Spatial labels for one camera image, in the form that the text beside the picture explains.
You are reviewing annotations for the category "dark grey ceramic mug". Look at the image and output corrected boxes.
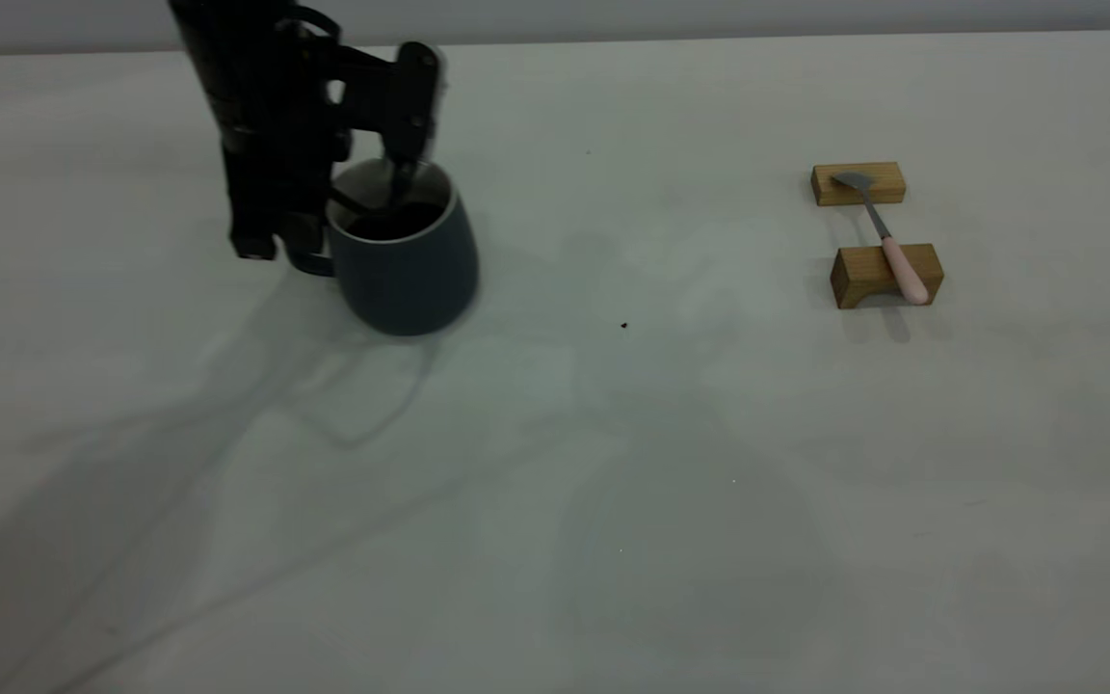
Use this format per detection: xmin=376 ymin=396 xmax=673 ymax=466
xmin=285 ymin=157 xmax=481 ymax=338

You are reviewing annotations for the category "flat rectangular wooden block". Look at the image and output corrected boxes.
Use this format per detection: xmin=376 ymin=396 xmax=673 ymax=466
xmin=811 ymin=162 xmax=907 ymax=208

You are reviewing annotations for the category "pink handled metal spoon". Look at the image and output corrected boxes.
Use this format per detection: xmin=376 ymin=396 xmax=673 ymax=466
xmin=831 ymin=172 xmax=932 ymax=307

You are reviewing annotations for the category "arched wooden block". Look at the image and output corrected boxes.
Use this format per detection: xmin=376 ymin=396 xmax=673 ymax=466
xmin=830 ymin=244 xmax=945 ymax=310

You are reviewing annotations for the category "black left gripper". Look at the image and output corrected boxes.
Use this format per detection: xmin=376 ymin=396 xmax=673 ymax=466
xmin=170 ymin=0 xmax=442 ymax=261

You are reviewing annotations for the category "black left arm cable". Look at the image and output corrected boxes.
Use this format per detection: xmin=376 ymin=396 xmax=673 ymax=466
xmin=293 ymin=4 xmax=342 ymax=41

